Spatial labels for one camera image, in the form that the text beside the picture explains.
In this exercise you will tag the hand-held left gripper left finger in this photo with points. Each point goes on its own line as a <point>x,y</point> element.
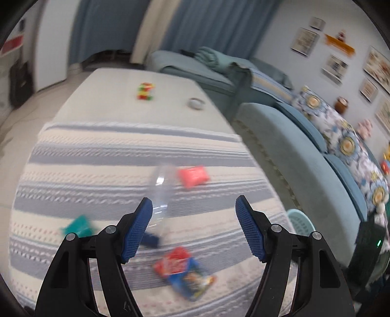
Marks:
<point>137,231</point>

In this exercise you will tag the white coffee table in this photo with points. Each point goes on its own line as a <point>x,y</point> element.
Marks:
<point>115,106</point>

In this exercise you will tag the grey-blue pillow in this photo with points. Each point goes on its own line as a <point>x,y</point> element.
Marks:
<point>274,71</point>

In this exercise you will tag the pink packet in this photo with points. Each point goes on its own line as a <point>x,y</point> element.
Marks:
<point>194,176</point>

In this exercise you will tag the teal packet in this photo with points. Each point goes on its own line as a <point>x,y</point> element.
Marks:
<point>77,225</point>

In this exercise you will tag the clear plastic bottle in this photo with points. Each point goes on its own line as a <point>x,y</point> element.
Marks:
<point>164,189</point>

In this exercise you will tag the blue snack packet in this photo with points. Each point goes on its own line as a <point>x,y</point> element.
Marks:
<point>192,280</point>

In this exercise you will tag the small dark picture frame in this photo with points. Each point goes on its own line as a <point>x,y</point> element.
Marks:
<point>316,23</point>

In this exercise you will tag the blue seat cushion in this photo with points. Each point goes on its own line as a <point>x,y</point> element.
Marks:
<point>347,179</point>
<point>301,125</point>

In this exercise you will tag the blue curtain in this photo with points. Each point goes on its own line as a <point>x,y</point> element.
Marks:
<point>219,24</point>
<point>100,27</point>

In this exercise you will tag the small white round object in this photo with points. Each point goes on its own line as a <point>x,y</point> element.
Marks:
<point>196,103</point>

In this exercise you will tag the teal plush sofa cover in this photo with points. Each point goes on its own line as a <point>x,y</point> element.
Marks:
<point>289,146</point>

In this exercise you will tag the striped armrest cover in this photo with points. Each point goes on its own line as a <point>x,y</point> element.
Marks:
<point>262,82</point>

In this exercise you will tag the black bag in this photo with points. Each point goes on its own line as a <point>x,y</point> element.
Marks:
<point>21,85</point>

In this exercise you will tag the light blue plastic basket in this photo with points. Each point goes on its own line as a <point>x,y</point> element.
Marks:
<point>300,221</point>

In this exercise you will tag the floral pillow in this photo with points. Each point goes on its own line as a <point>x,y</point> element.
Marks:
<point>317,106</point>
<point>350,143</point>
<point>377,189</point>

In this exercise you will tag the striped knitted tablecloth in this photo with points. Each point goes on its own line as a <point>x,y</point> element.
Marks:
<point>91,170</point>

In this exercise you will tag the pink plush toy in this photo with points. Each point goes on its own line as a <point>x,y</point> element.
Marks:
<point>365,129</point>

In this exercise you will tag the brown plush toy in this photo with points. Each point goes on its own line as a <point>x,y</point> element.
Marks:
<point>341,105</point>

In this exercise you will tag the blue fabric sofa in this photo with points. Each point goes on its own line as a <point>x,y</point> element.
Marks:
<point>219,91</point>

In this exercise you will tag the small butterfly picture frame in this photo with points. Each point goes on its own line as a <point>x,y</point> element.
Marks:
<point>368,90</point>

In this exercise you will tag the orange wall shelf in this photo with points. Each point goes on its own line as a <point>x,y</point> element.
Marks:
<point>339,45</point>

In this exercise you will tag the white picture frame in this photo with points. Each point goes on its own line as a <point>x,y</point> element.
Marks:
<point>334,68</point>

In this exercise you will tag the dark blue small packet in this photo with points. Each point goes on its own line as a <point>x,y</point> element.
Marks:
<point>151,239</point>

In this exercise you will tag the teddy bear in green shirt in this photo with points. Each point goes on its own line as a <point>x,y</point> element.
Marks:
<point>382,210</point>

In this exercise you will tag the white cabinet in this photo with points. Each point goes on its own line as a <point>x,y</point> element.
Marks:
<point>54,45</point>

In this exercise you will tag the large floral picture frame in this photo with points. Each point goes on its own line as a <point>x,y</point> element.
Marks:
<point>377,65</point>

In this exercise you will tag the folded teal blanket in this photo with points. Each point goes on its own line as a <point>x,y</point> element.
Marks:
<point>213,59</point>

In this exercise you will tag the tall dark picture frame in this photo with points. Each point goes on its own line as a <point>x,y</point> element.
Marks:
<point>304,41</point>

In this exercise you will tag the white curtain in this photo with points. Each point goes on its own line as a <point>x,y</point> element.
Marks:
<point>152,27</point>

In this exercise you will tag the red snack bag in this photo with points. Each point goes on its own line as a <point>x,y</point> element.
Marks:
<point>172,262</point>

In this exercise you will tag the small red figurine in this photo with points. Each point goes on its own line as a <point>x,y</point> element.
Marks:
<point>342,35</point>

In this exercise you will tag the wide butterfly picture frame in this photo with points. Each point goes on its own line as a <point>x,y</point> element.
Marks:
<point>383,115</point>

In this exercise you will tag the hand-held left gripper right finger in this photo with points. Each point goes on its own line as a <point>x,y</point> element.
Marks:
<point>249,231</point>

